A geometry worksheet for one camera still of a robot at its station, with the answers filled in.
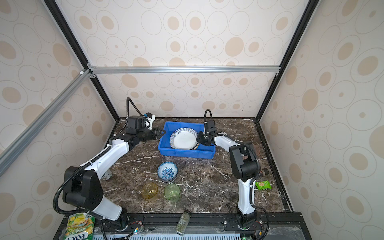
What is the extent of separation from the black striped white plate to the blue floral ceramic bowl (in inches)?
5.6

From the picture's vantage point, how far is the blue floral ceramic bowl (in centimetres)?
84

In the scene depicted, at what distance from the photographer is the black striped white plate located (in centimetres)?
99
